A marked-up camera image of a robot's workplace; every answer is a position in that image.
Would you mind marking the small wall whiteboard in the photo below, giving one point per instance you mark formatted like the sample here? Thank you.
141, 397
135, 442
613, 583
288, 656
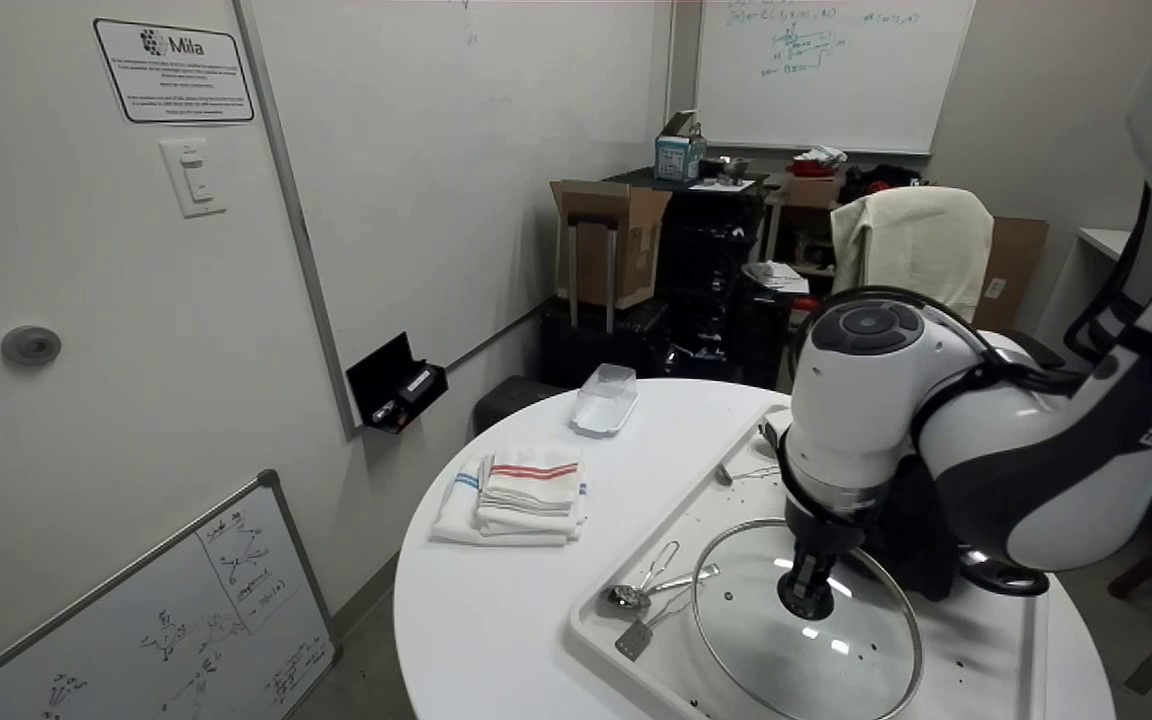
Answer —
828, 73

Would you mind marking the folded white striped towel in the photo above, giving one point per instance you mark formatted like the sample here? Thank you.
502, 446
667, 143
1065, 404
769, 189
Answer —
516, 500

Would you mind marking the blue tissue box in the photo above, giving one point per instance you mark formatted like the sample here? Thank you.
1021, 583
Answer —
677, 155

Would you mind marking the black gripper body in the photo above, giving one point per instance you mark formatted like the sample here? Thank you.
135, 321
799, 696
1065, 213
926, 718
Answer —
826, 522

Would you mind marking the cream cloth on chair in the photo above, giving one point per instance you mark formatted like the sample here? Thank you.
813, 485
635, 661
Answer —
916, 247

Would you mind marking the flat cardboard sheet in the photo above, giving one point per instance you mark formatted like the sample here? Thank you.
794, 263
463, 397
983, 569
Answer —
1016, 265

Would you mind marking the white wall sign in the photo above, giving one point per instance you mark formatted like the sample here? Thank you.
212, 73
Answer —
172, 69

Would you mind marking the open cardboard box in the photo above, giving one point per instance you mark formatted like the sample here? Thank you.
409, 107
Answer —
616, 242

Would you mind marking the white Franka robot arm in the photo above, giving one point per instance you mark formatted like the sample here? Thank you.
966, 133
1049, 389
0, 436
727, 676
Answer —
868, 400

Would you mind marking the small grey spatula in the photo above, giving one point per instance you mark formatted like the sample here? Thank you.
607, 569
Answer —
635, 636

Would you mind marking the black marker holder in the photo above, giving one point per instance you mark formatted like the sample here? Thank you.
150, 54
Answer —
395, 383

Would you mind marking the round grey wall stopper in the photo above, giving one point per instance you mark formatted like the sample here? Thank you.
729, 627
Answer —
30, 345

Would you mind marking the large wall whiteboard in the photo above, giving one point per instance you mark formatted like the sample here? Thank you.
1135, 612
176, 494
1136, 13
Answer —
458, 161

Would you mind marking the glass pot lid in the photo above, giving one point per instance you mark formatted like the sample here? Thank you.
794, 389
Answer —
750, 641

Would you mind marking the white plastic tray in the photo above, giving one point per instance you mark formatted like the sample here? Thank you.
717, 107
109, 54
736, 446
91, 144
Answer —
988, 655

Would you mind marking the white light switch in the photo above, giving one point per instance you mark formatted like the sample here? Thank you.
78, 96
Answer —
192, 179

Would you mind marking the black mesh office chair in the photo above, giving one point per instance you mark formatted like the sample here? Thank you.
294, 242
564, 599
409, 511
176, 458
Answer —
1109, 293

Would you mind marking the whiteboard with drawings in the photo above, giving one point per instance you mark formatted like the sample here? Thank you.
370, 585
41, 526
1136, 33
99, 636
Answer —
163, 627

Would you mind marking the black cooking pot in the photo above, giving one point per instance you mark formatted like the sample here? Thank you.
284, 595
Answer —
929, 544

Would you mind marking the round white table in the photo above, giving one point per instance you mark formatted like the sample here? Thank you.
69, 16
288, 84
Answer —
497, 627

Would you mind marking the black drawer cabinet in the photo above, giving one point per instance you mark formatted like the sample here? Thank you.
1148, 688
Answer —
712, 274

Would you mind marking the clear plastic container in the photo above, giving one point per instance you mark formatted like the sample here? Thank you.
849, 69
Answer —
603, 397

